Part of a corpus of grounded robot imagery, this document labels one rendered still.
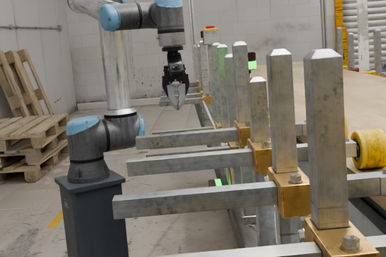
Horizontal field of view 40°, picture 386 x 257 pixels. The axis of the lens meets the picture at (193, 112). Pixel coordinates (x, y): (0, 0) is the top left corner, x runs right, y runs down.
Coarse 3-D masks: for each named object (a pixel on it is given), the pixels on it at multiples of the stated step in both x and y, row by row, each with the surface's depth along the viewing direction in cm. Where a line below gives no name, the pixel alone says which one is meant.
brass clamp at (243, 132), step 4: (236, 120) 137; (236, 124) 133; (240, 124) 131; (244, 124) 131; (240, 128) 127; (244, 128) 127; (248, 128) 127; (240, 132) 127; (244, 132) 127; (248, 132) 127; (240, 136) 127; (244, 136) 127; (248, 136) 128; (240, 140) 128; (244, 140) 128; (240, 144) 128; (244, 144) 128
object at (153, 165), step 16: (304, 144) 108; (352, 144) 106; (128, 160) 107; (144, 160) 106; (160, 160) 106; (176, 160) 106; (192, 160) 106; (208, 160) 106; (224, 160) 106; (240, 160) 106; (304, 160) 107; (128, 176) 106
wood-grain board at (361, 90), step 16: (352, 80) 272; (368, 80) 266; (384, 80) 260; (304, 96) 225; (352, 96) 214; (368, 96) 210; (384, 96) 207; (304, 112) 184; (352, 112) 176; (368, 112) 174; (384, 112) 171; (352, 128) 150; (368, 128) 148; (384, 128) 146; (352, 160) 116; (384, 208) 92
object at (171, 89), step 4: (168, 88) 176; (172, 88) 176; (168, 92) 176; (172, 92) 176; (168, 96) 176; (172, 96) 176; (172, 100) 176; (172, 104) 177; (176, 104) 177; (176, 108) 178
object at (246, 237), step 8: (200, 112) 340; (200, 120) 328; (208, 120) 306; (224, 168) 190; (224, 176) 186; (224, 184) 177; (240, 208) 151; (232, 216) 151; (240, 216) 144; (248, 216) 138; (232, 224) 154; (240, 224) 138; (248, 224) 138; (256, 224) 137; (240, 232) 134; (248, 232) 132; (256, 232) 132; (240, 240) 133; (248, 240) 127; (256, 240) 127
